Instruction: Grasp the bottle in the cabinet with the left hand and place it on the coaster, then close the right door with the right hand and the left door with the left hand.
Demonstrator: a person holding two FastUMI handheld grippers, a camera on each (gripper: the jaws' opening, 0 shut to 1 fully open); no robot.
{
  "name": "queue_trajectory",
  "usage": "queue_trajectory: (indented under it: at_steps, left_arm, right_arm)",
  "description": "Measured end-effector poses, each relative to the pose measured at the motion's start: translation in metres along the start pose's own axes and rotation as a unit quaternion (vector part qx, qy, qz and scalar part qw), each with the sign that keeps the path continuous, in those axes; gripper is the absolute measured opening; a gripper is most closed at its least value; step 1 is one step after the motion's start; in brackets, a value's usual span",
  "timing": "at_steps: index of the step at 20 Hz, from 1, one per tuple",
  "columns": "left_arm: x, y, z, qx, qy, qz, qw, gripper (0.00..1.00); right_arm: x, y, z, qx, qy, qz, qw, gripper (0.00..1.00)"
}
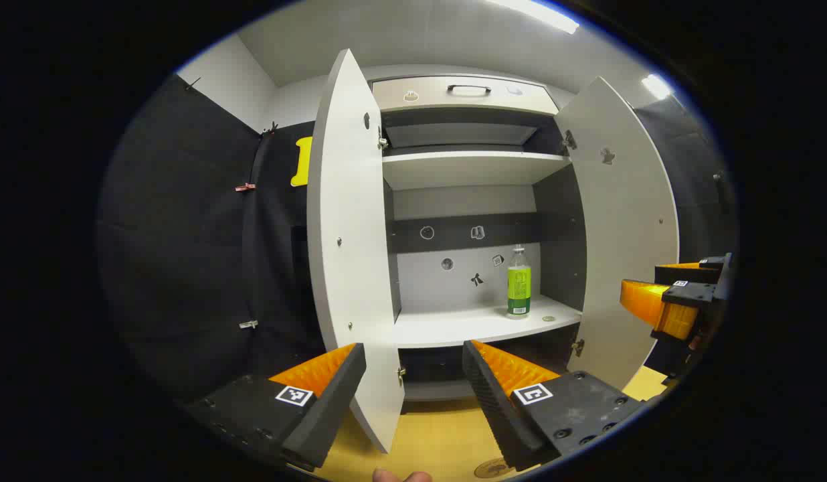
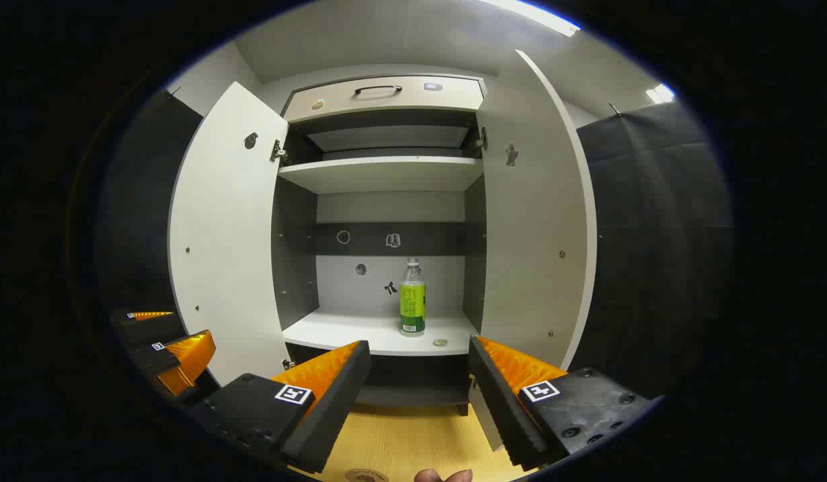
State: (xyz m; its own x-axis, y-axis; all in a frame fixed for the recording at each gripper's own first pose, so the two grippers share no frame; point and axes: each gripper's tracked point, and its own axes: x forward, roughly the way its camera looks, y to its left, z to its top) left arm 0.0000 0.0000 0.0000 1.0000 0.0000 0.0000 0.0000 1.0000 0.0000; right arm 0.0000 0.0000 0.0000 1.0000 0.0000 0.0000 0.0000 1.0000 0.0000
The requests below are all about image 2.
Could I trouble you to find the white cabinet door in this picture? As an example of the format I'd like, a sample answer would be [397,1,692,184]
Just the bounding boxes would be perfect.
[468,50,598,453]
[167,82,292,388]

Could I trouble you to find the white and grey cabinet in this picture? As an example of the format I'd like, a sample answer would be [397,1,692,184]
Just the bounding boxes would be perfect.
[272,72,489,416]

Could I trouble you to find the beige cabinet drawer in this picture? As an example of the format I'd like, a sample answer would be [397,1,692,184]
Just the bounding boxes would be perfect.
[282,75,486,123]

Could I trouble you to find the long ceiling light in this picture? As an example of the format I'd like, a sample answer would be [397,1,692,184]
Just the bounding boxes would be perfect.
[480,0,581,37]

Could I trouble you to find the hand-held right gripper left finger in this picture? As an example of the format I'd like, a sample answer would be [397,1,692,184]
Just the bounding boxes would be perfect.
[193,340,372,475]

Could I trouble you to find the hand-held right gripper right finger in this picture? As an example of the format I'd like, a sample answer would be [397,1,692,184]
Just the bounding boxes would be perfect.
[468,336,658,471]

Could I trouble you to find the green label clear bottle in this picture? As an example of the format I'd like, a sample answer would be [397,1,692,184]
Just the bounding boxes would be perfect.
[399,258,427,337]

